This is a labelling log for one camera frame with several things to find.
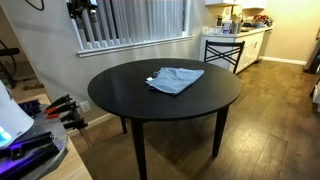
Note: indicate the red kitchen item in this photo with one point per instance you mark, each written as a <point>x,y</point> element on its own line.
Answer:
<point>260,18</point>

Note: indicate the black mounting rails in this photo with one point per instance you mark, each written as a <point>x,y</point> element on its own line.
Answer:
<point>30,150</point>

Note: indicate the white kitchen counter cabinet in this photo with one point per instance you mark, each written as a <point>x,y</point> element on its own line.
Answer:
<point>248,46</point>

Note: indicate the white upper kitchen cabinet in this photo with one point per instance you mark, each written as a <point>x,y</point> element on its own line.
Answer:
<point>233,2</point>

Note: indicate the blue bowl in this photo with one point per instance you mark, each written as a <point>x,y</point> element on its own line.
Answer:
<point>258,25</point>

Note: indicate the dark bottle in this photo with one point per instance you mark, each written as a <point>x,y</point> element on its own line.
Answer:
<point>219,20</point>

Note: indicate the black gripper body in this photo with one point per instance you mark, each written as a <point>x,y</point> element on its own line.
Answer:
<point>77,7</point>

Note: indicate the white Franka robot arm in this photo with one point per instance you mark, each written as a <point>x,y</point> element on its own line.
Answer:
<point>11,116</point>

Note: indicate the blue towel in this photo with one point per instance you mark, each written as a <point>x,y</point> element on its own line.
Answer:
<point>173,80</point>

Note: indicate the black pan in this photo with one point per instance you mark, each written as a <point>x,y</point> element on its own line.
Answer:
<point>246,26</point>

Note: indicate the white wall outlet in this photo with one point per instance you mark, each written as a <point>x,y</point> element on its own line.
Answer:
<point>85,106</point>

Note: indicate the grey round base plate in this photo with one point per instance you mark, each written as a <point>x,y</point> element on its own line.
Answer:
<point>50,133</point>

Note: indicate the brown cardboard piece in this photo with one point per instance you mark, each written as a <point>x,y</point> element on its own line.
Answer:
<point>32,86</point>

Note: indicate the round black table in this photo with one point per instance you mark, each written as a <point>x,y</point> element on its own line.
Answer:
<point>126,93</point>

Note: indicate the metal canister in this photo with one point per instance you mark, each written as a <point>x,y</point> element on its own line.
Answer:
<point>236,28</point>

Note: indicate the black clamp orange trigger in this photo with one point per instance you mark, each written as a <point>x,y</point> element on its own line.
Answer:
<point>61,108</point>

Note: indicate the white window sill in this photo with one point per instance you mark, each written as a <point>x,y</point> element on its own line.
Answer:
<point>133,45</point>

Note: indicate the white blue container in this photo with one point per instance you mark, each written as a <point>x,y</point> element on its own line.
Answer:
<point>227,26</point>

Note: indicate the white vertical window blinds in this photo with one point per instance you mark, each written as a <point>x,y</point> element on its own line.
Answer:
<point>133,20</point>

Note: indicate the black metal chair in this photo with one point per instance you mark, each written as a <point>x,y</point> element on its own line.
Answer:
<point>224,53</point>

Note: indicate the black clamp metal bar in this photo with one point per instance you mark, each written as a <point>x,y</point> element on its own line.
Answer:
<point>76,125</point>

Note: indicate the white floor object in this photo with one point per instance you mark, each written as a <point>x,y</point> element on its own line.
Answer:
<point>316,96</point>

